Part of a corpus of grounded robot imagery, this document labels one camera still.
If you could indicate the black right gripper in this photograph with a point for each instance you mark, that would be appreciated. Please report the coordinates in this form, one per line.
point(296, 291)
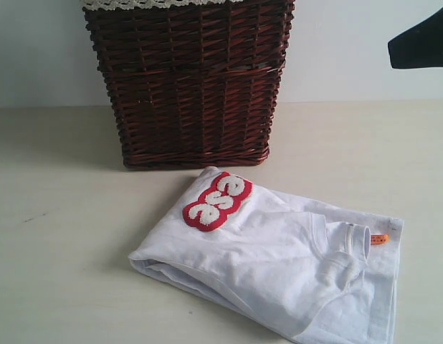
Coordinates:
point(420, 46)

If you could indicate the white t-shirt red lettering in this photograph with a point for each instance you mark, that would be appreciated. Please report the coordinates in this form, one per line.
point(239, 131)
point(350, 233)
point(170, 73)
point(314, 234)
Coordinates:
point(300, 267)

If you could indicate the dark red wicker basket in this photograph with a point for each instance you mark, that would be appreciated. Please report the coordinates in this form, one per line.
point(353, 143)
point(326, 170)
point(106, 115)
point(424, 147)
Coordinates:
point(193, 86)

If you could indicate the grey lace-trimmed basket liner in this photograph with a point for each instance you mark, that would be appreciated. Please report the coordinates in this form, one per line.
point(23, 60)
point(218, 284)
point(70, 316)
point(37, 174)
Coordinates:
point(110, 5)

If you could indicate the orange perforated tag loop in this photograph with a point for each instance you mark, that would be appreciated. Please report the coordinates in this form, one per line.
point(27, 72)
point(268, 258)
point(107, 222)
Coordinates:
point(379, 239)

